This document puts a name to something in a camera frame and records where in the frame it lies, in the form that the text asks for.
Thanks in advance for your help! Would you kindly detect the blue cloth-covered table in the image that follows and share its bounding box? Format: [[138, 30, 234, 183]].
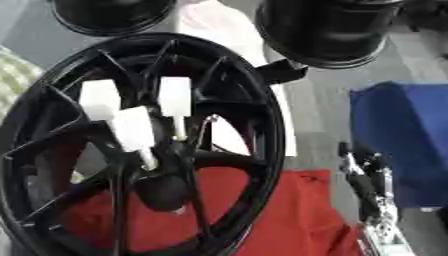
[[348, 81, 448, 210]]

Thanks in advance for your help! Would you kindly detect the white upright panel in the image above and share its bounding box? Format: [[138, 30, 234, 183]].
[[175, 0, 300, 158]]

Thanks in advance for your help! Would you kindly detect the black spoked wheel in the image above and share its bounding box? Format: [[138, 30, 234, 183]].
[[0, 32, 289, 256]]

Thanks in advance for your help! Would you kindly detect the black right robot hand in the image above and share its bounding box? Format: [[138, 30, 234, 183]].
[[336, 141, 389, 222]]

